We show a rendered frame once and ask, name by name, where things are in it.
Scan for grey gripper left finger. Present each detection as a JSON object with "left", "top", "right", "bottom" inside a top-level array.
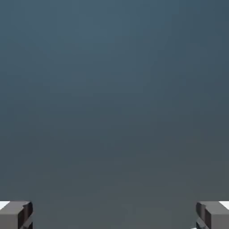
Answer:
[{"left": 0, "top": 200, "right": 34, "bottom": 229}]

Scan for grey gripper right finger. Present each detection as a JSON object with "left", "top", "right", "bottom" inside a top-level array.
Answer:
[{"left": 190, "top": 200, "right": 229, "bottom": 229}]

